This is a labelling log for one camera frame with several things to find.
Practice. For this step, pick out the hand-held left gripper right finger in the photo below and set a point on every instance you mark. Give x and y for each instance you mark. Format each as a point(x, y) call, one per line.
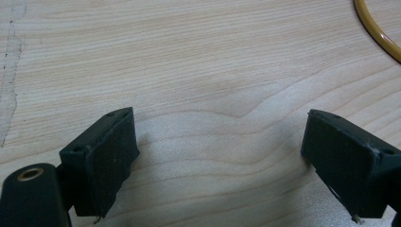
point(343, 160)

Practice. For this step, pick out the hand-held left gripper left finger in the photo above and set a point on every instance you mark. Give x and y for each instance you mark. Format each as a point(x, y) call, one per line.
point(104, 157)

